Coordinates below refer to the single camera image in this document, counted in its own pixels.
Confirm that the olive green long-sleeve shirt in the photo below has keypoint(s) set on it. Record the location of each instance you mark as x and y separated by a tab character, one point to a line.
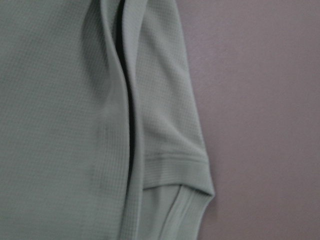
100	137

